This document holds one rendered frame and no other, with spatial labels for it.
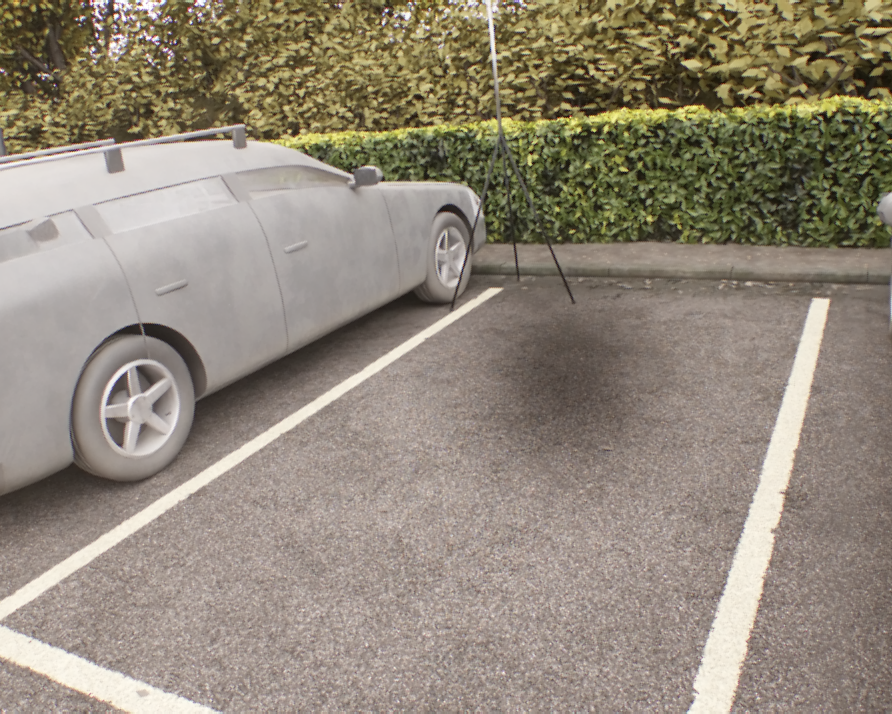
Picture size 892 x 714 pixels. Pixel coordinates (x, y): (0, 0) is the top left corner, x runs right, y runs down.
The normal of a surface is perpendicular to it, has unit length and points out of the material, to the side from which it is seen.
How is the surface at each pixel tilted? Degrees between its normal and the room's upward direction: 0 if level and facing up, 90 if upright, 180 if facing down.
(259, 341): 93
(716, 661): 0
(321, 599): 0
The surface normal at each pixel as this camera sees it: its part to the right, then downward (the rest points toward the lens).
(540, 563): -0.11, -0.94
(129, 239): 0.66, -0.47
